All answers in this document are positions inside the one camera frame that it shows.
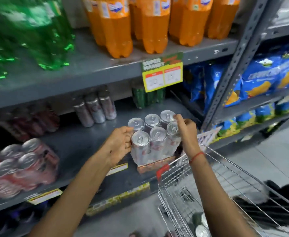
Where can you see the person's left hand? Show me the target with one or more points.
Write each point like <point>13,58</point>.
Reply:
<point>116,145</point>

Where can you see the white shelf price tag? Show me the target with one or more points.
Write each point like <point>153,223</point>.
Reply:
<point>208,136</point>

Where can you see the person's black and white clothing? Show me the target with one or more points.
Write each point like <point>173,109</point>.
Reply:
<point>278,204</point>

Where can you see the pack of dark red cans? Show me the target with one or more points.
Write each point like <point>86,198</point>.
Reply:
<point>28,123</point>

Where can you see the yellow shelf price label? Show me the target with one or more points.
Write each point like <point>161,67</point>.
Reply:
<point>117,169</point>
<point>45,196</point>

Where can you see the yellow and green price sign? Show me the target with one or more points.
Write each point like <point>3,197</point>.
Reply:
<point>162,74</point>

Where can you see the yellow green shelf edge strip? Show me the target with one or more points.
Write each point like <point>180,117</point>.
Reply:
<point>117,198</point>

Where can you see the silver can in cart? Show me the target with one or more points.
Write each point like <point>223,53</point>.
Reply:
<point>201,231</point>

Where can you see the shrink-wrapped pack of silver cans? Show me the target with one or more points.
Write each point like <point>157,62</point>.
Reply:
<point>156,143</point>

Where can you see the person's right fingers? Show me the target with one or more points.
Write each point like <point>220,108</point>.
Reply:
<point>180,122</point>

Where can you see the grey metal shelf rack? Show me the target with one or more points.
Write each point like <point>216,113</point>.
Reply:
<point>85,64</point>
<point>243,54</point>

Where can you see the person's right forearm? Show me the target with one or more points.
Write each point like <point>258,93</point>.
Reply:
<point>213,194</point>

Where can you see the pack of green cans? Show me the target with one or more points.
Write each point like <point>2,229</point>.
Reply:
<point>144,96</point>

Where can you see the orange soda bottle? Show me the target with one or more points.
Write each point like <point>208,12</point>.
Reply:
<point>189,22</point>
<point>114,29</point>
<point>155,27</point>
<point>134,22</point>
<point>221,19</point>

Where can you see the row of blue green chip packets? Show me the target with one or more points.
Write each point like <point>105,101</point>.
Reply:
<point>263,113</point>

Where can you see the dark green can in cart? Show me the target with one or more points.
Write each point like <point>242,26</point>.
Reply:
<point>196,219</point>

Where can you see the person's right hand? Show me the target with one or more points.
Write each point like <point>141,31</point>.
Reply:
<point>190,134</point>

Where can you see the shrink-wrapped pack of red cans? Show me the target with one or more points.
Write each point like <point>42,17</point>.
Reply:
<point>18,170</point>

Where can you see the person's left forearm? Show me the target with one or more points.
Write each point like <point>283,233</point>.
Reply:
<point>70,197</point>

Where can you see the silver drink can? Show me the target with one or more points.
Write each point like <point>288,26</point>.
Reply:
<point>107,106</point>
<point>83,113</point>
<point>95,109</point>

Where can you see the person's left thumb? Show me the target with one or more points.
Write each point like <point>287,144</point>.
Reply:
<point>127,130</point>

